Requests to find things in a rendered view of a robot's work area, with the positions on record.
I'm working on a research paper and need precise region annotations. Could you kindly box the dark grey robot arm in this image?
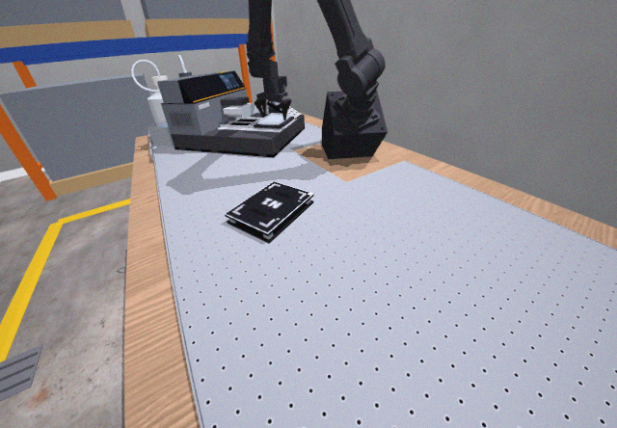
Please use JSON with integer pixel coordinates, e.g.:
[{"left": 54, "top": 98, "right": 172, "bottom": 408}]
[{"left": 246, "top": 0, "right": 386, "bottom": 131}]

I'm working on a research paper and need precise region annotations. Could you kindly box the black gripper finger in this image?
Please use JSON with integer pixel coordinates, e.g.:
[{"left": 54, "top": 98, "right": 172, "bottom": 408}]
[
  {"left": 255, "top": 99, "right": 266, "bottom": 118},
  {"left": 281, "top": 99, "right": 292, "bottom": 120}
]

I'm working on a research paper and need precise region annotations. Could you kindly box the black rectangular pad with white corner marks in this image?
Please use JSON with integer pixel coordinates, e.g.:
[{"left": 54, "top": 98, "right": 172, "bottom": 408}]
[{"left": 225, "top": 181, "right": 314, "bottom": 243}]

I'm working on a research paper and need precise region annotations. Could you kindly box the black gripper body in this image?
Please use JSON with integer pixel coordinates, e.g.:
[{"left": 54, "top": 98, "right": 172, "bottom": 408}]
[{"left": 256, "top": 77, "right": 290, "bottom": 102}]

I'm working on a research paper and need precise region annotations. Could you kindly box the white multi-well plate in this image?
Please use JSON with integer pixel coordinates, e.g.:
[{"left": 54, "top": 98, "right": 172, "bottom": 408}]
[{"left": 257, "top": 113, "right": 290, "bottom": 125}]

